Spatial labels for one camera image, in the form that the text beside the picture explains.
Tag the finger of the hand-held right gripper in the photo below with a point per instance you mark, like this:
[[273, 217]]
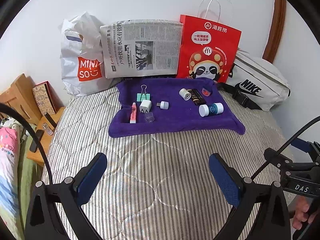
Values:
[[287, 163], [303, 145]]

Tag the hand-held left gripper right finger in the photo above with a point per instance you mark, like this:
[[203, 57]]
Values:
[[225, 180]]

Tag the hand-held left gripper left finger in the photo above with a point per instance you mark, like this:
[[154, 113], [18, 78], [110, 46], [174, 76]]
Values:
[[90, 180]]

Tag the blue and white bottle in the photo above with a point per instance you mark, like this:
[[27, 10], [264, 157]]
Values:
[[211, 109]]

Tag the pink highlighter pen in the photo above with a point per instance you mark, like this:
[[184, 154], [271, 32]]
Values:
[[133, 113]]

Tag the black binder clip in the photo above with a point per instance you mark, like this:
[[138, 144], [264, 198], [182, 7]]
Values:
[[202, 99]]

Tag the clear plastic cap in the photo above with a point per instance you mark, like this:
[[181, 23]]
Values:
[[149, 118]]

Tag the black box with gold print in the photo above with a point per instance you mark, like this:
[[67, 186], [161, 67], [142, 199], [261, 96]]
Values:
[[194, 96]]

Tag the pink bottle with blue cap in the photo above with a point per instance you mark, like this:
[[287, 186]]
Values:
[[207, 91]]

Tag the white charger plug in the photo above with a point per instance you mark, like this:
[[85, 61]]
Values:
[[145, 107]]

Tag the white label roll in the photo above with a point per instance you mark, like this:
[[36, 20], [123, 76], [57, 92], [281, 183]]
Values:
[[185, 94]]

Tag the green binder clip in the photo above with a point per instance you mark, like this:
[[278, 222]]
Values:
[[143, 97]]

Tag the person's right hand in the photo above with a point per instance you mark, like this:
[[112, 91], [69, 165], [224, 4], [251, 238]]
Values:
[[301, 212]]

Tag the wooden bedside table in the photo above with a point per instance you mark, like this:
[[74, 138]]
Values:
[[50, 140]]

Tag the green cloth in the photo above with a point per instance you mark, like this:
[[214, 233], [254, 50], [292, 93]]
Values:
[[27, 180]]

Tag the striped grey blanket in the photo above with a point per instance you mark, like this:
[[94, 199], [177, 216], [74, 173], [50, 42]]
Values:
[[155, 180]]

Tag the small clear bottle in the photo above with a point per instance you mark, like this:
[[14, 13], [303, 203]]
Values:
[[48, 129]]

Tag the black phone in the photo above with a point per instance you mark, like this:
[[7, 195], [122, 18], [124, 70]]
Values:
[[36, 141]]

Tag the black stick-shaped item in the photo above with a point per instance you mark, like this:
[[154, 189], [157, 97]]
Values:
[[50, 120]]

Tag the purple towel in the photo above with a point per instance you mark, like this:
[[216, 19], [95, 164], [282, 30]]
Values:
[[175, 122]]

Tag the white waist bag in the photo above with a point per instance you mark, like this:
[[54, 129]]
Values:
[[260, 77]]

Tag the pink printed pillow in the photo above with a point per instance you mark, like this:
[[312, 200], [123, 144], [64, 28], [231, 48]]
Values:
[[7, 170]]

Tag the red book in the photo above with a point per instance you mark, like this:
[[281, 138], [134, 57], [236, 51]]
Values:
[[56, 97]]

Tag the patterned book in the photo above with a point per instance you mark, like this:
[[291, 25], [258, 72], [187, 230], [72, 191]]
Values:
[[43, 100]]

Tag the white plastic shopping bag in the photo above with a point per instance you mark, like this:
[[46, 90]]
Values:
[[75, 47]]

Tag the red paper bag with panda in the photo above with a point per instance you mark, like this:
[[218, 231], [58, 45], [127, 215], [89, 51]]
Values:
[[207, 47]]

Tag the folded newspaper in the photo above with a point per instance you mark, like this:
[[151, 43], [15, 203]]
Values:
[[150, 47]]

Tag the brown wooden door frame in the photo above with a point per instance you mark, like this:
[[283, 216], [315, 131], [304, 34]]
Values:
[[277, 25]]

